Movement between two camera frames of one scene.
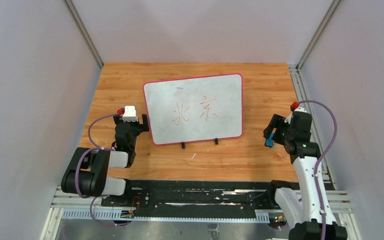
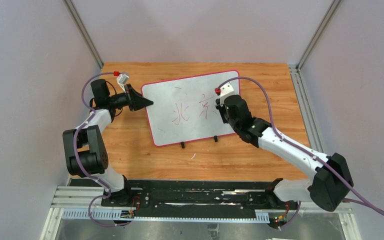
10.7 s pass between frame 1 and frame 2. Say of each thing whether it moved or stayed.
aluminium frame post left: stayed
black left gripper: moved
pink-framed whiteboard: stayed
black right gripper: moved
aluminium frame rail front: stayed
